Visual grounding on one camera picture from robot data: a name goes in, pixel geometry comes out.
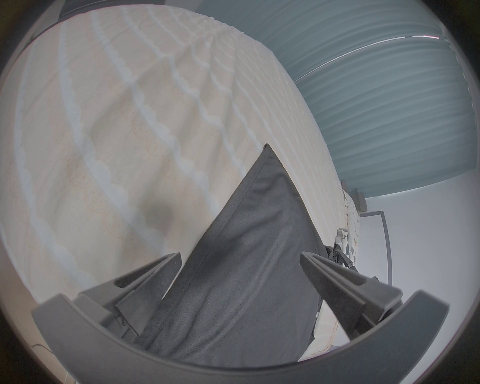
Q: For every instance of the white printed pillow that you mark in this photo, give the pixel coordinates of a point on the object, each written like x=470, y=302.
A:
x=352, y=225

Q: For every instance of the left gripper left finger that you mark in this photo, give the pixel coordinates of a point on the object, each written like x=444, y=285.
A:
x=127, y=303

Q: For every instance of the blue-green curtain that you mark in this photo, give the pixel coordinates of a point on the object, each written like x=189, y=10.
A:
x=375, y=93

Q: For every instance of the bed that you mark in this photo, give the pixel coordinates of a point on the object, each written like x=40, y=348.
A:
x=112, y=131

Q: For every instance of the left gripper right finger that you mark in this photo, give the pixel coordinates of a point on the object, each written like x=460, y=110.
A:
x=345, y=303

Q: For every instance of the black satin garment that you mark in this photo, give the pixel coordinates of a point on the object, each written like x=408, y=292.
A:
x=339, y=257

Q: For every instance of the black sleeveless top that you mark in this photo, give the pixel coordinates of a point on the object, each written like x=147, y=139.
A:
x=243, y=262

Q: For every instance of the grey bedside table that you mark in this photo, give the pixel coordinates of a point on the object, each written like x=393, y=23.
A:
x=356, y=202

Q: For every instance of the pile of clothes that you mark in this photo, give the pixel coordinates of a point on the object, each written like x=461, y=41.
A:
x=343, y=240

